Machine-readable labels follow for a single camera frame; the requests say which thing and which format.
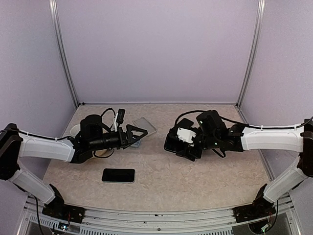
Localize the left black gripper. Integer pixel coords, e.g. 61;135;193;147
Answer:
89;124;147;151

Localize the light blue phone case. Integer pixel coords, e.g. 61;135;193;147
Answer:
130;140;141;148

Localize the black phone front table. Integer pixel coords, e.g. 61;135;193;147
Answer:
102;168;135;183

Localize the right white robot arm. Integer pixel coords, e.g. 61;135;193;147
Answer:
172;110;313;217

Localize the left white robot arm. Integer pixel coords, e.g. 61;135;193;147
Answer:
0;114;148;218

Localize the clear white phone case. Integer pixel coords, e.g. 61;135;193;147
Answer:
133;117;157;136

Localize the beige round plate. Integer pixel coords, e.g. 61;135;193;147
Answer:
93;148;114;159

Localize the white paper cup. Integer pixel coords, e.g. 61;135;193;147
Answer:
70;124;80;137

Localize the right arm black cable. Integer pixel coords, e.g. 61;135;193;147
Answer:
174;110;313;130

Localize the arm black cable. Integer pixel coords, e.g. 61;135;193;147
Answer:
174;110;313;130
0;129;74;142

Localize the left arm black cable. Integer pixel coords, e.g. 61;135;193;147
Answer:
0;129;74;142

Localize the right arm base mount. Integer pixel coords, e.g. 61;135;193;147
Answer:
233;184;276;223

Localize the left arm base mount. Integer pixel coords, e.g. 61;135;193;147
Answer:
42;202;86;224

